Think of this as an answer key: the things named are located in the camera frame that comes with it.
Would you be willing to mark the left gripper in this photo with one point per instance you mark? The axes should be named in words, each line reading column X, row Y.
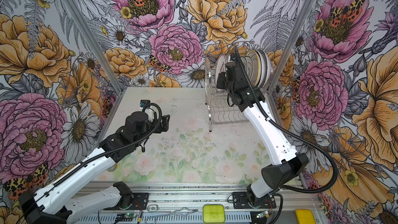
column 164, row 124

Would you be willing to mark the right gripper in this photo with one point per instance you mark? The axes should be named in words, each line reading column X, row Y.
column 221, row 76

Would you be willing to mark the metal wire dish rack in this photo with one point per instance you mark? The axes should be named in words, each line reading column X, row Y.
column 220, row 108

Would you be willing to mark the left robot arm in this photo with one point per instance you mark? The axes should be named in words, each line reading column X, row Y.
column 54, row 204

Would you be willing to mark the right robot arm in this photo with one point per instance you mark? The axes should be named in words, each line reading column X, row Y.
column 286, row 162

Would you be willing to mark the yellow patterned plate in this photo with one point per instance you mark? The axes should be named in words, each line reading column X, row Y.
column 253, row 67

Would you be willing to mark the large dark rimmed plate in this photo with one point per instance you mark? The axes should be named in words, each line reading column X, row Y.
column 266, row 68

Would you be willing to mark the small circuit board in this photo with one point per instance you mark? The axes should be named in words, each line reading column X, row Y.
column 126, row 217

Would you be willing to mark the green square button box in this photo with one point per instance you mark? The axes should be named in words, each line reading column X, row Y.
column 214, row 214

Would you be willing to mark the yellow box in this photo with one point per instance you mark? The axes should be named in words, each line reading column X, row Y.
column 305, row 216

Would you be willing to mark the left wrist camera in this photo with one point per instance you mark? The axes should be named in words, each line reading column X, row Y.
column 144, row 103

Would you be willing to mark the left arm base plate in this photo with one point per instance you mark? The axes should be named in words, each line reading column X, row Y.
column 136, row 201

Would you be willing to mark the metal wire hook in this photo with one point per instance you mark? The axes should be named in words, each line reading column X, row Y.
column 183, row 212

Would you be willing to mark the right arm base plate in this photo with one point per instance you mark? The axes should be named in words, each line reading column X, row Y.
column 241, row 201

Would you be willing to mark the aluminium front rail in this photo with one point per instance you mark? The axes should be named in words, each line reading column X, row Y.
column 186, row 197

